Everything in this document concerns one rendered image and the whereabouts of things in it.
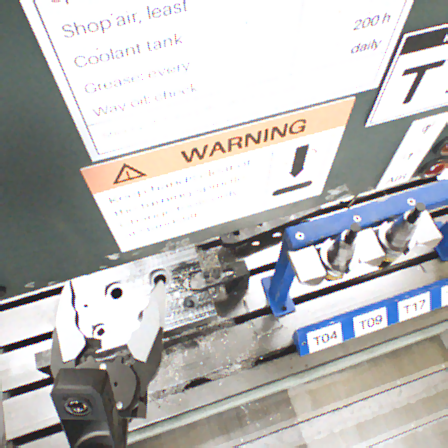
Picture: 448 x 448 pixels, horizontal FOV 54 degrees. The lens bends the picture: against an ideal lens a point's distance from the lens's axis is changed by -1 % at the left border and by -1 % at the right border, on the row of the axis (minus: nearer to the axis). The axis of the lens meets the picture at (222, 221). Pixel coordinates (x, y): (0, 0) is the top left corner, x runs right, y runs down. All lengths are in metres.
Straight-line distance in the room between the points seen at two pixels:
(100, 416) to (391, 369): 0.94
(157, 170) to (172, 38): 0.09
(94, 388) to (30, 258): 0.14
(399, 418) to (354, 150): 1.00
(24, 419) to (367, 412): 0.79
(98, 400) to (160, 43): 0.31
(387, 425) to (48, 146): 1.12
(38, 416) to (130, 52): 0.97
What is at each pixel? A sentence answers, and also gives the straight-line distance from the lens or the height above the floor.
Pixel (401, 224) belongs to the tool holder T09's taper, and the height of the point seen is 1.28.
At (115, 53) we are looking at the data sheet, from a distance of 0.19.
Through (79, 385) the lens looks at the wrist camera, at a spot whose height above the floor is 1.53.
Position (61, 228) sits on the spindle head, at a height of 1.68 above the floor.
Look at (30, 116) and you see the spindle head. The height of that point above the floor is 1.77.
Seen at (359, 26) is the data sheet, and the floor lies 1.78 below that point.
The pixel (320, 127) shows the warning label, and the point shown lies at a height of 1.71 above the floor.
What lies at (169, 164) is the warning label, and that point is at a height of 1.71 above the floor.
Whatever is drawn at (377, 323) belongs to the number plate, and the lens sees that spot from 1.08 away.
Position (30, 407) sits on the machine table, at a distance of 1.10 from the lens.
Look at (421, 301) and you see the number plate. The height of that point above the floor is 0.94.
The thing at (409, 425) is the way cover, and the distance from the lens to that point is 1.27.
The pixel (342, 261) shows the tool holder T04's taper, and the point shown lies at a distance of 0.76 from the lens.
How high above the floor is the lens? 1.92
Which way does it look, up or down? 63 degrees down
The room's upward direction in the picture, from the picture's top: 1 degrees counter-clockwise
